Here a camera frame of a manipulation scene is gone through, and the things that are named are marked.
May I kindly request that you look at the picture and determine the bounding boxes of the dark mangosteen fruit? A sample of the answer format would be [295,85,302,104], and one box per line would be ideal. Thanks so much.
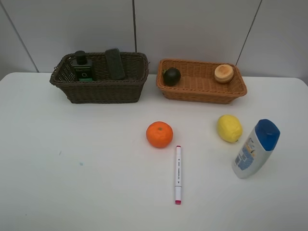
[163,68,181,86]

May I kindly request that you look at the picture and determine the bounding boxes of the orange tangerine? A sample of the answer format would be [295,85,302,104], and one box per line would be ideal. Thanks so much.
[146,121,173,148]

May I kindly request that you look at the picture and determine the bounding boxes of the dark green square bottle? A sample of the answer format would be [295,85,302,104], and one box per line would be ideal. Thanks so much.
[72,51,94,82]

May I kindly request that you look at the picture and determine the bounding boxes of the white bottle blue cap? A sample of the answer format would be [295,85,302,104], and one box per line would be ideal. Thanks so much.
[232,119,280,179]

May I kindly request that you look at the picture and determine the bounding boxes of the orange-red bread bun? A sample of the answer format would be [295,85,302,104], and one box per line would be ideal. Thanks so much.
[214,64,234,84]

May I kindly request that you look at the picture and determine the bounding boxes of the dark brown wicker basket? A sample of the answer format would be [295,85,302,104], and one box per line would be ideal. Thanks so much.
[50,52,149,104]

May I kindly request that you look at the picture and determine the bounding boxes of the white marker pink caps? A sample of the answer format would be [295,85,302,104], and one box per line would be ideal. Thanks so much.
[175,145,182,205]

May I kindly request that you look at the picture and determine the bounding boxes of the yellow lemon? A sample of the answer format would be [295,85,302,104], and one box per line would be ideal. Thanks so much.
[216,115,243,143]

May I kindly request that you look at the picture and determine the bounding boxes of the orange wicker basket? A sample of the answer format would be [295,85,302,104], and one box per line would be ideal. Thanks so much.
[156,59,247,104]

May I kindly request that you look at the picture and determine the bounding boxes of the black felt board eraser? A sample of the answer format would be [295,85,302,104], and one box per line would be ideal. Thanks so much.
[105,48,126,80]

